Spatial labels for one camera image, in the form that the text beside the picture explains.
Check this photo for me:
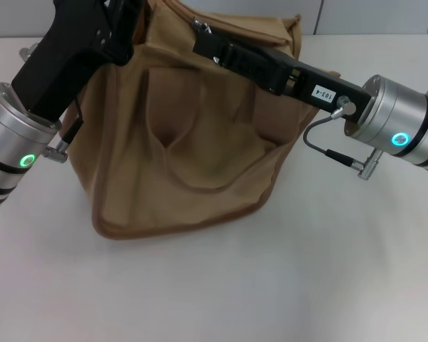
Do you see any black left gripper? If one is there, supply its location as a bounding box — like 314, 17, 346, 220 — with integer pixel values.
11, 0, 146, 124

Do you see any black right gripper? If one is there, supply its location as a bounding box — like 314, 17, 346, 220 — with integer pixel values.
193, 31, 375, 125

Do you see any khaki canvas food bag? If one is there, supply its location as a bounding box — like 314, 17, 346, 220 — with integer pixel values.
58, 0, 342, 243

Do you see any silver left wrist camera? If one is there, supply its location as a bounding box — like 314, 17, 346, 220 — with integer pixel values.
19, 43, 40, 61

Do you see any left gripper grey cable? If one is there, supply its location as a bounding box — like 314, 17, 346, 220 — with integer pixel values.
44, 98, 85, 161

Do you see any gripper grey cable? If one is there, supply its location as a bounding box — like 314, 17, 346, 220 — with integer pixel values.
44, 98, 85, 161
302, 95, 384, 179

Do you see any right gripper grey cable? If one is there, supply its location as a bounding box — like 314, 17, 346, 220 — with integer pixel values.
302, 95, 384, 179

